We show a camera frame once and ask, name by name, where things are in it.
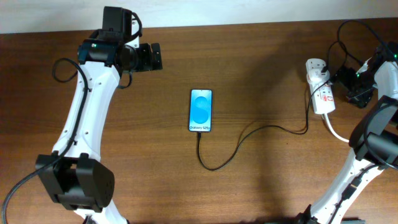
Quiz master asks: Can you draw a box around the thin black charging cable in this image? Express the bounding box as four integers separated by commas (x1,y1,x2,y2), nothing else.
195,40,348,172

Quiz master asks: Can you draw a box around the blue screen Samsung smartphone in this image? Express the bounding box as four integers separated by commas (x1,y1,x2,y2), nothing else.
188,89,213,133

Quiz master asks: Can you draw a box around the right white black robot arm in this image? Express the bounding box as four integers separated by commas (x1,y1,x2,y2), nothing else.
294,42,397,223

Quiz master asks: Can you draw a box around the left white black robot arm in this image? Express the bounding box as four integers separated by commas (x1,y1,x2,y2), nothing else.
35,6,162,223

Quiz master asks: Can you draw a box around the white USB charger plug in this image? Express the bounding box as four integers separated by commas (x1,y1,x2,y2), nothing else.
307,68,330,85

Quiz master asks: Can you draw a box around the white power strip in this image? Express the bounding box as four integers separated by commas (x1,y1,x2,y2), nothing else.
305,58,335,114

